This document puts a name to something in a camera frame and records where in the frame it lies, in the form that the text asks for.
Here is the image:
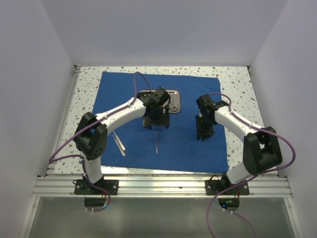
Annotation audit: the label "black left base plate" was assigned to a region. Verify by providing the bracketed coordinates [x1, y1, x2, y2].
[72, 178, 119, 195]

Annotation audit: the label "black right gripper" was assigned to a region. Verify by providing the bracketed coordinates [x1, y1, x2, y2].
[196, 115, 215, 141]

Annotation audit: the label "steel tweezers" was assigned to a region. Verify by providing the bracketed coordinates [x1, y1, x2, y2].
[113, 131, 125, 150]

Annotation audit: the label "aluminium mounting rail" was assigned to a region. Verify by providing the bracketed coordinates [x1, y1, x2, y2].
[32, 174, 292, 198]

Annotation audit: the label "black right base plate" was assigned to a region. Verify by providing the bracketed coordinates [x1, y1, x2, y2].
[205, 175, 250, 195]

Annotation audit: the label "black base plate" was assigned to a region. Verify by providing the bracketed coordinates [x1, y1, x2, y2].
[72, 178, 119, 195]
[205, 175, 250, 195]

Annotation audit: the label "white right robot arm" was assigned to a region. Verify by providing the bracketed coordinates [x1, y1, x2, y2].
[195, 94, 282, 195]

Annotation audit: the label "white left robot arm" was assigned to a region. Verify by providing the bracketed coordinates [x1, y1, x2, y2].
[73, 87, 170, 195]

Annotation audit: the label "blue surgical cloth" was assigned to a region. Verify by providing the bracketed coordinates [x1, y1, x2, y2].
[93, 72, 228, 173]

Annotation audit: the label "thin steel probe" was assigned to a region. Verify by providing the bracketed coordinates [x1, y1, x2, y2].
[155, 130, 159, 155]

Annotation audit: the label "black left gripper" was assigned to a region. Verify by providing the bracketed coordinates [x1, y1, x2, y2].
[144, 105, 169, 130]

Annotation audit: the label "steel instrument tray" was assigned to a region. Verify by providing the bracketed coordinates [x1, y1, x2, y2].
[139, 89, 182, 114]

